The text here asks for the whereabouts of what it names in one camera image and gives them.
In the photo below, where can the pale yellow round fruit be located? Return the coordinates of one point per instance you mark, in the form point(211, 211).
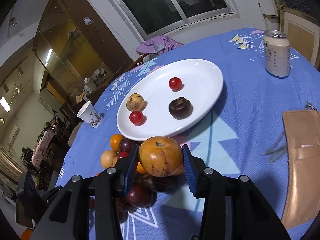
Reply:
point(135, 102)

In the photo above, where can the purple cloth garment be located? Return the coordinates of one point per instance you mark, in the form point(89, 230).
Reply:
point(157, 43)

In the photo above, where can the dark purple round fruit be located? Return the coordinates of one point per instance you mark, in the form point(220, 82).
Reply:
point(140, 196)
point(126, 145)

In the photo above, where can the white printed paper cup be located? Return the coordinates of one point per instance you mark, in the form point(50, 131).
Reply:
point(88, 116)

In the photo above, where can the tan yellow round fruit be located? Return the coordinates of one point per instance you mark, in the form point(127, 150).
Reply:
point(108, 158)

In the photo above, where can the grey thread tangle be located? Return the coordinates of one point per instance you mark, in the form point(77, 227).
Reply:
point(275, 150)

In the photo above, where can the wooden framed board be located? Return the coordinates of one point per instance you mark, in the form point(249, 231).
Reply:
point(297, 35)

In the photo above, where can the red cherry tomato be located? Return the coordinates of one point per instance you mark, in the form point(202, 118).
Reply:
point(92, 202)
point(175, 83)
point(136, 117)
point(122, 155)

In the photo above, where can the fluorescent ceiling light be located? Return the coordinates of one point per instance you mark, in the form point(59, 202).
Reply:
point(5, 103)

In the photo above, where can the wooden chair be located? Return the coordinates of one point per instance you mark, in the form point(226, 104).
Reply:
point(138, 60)

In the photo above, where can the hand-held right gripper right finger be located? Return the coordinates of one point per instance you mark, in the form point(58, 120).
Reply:
point(190, 172)

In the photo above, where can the orange-brown blotched round fruit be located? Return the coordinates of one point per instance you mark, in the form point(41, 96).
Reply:
point(160, 157)

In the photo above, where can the white oval plate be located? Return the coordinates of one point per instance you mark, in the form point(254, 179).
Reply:
point(155, 87)

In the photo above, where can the beige drink can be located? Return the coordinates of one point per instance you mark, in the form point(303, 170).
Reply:
point(276, 55)

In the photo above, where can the sliding glass window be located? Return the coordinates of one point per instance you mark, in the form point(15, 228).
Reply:
point(155, 5)

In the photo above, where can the small orange mandarin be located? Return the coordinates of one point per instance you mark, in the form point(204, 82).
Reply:
point(140, 168)
point(117, 142)
point(180, 171)

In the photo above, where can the brown cardboard sheet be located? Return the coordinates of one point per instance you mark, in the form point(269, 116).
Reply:
point(300, 167)

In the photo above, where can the blue printed tablecloth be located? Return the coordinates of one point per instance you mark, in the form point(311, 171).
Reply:
point(237, 92)

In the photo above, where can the wooden glass-door cabinet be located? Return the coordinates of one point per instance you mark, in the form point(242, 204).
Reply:
point(75, 55)

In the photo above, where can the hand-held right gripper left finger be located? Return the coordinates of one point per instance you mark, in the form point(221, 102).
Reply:
point(131, 170)

